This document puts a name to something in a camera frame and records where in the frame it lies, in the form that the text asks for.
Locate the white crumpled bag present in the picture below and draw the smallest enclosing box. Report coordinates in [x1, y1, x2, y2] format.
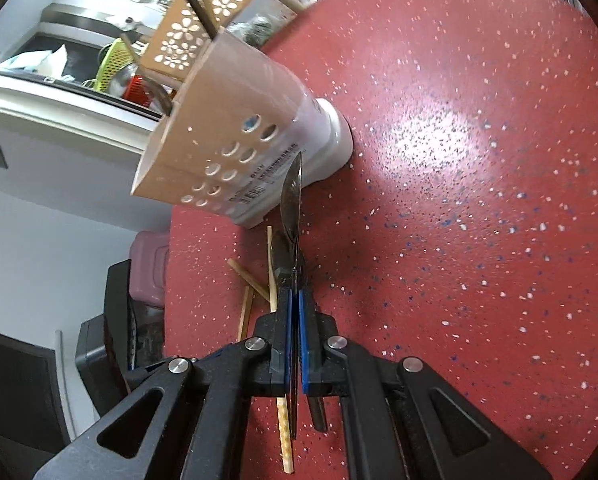
[0, 44, 70, 82]

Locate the beige plastic utensil holder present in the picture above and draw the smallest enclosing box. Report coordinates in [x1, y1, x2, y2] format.
[130, 29, 355, 230]

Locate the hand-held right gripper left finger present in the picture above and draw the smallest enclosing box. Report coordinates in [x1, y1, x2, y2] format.
[33, 287, 298, 480]

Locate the black chair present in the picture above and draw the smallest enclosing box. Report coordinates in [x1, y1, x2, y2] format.
[103, 259, 140, 372]
[75, 314, 130, 417]

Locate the metal spoon black handle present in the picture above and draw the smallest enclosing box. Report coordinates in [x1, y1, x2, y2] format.
[280, 151, 305, 443]

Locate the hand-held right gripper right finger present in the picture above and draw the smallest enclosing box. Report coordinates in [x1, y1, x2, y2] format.
[298, 290, 552, 480]

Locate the red plastic basket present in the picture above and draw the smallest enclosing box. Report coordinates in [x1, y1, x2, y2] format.
[123, 74, 146, 104]

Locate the green plastic colander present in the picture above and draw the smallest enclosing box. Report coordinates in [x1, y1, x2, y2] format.
[97, 41, 131, 97]

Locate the plastic bag of vegetables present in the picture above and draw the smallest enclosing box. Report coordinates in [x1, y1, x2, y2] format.
[228, 14, 292, 47]

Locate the light bamboo chopstick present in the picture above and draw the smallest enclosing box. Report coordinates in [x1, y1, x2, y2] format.
[266, 225, 295, 475]
[237, 285, 255, 344]
[227, 258, 272, 303]

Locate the black handled spoon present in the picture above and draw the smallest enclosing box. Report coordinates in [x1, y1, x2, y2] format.
[270, 230, 328, 432]

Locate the pink plastic stool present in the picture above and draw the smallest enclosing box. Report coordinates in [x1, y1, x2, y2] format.
[130, 231, 172, 312]

